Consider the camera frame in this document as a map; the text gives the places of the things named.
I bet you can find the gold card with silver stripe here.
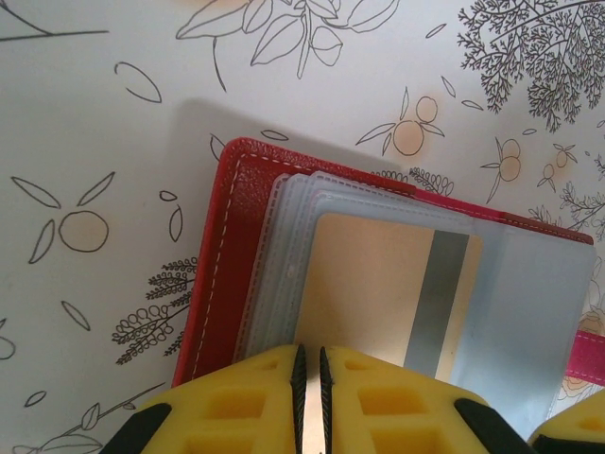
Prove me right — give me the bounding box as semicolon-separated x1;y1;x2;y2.
295;212;486;454

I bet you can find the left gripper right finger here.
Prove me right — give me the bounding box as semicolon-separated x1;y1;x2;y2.
319;347;535;454

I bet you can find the red card holder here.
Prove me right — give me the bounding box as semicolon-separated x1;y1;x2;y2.
172;136;605;434

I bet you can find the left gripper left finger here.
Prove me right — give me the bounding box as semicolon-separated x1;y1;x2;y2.
101;343;308;454

